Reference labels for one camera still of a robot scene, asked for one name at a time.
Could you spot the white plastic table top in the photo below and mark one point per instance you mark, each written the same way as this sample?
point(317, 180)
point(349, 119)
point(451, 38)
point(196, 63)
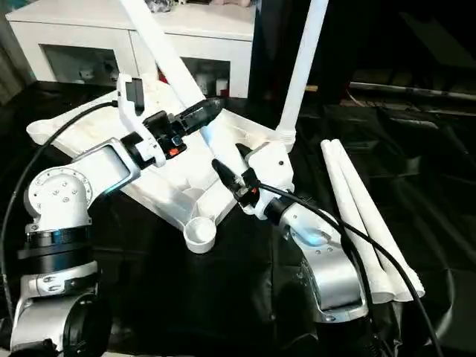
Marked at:
point(167, 175)

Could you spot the small yellow label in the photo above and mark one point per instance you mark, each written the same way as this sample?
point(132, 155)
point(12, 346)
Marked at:
point(311, 88)

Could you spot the grey crumpled bundle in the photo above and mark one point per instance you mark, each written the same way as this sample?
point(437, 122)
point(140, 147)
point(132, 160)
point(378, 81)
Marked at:
point(160, 4)

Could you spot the white sideboard with glass doors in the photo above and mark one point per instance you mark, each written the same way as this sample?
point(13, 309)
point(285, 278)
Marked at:
point(74, 26)

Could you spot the black work mat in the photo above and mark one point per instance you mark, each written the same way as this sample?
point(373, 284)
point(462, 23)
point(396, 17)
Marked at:
point(427, 186)

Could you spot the grey metal rod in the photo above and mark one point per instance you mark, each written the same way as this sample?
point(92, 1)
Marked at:
point(416, 90)

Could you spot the black backdrop cloth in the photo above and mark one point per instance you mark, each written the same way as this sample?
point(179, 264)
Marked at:
point(390, 37)

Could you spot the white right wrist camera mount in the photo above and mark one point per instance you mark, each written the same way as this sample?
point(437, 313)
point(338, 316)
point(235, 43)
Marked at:
point(271, 167)

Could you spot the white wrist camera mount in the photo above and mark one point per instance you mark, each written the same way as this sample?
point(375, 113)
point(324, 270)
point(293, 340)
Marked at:
point(271, 167)
point(130, 111)

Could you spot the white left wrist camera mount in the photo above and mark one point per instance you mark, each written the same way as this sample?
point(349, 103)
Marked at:
point(130, 111)

